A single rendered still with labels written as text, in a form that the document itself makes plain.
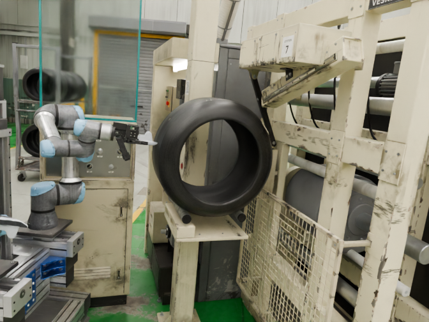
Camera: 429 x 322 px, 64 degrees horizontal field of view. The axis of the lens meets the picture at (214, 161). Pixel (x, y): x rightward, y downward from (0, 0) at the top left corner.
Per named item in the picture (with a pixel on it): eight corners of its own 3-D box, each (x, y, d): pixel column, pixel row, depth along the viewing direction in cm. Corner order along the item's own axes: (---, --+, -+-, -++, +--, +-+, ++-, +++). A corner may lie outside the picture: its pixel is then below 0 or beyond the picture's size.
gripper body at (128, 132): (140, 127, 152) (113, 122, 148) (137, 145, 153) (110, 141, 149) (139, 125, 159) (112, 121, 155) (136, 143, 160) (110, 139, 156)
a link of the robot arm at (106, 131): (99, 140, 148) (99, 138, 155) (110, 142, 149) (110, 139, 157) (102, 123, 147) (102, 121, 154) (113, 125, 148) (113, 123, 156)
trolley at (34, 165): (56, 163, 616) (55, 53, 579) (91, 166, 617) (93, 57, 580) (14, 182, 485) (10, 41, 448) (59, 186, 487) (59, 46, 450)
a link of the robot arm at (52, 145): (29, 99, 174) (42, 140, 138) (52, 101, 180) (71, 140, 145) (29, 120, 179) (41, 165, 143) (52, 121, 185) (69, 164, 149)
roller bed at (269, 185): (237, 188, 220) (242, 143, 214) (258, 188, 224) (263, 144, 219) (249, 198, 201) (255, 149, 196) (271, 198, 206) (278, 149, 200)
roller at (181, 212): (170, 200, 192) (168, 193, 191) (177, 199, 193) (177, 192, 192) (182, 225, 160) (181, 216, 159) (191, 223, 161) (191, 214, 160)
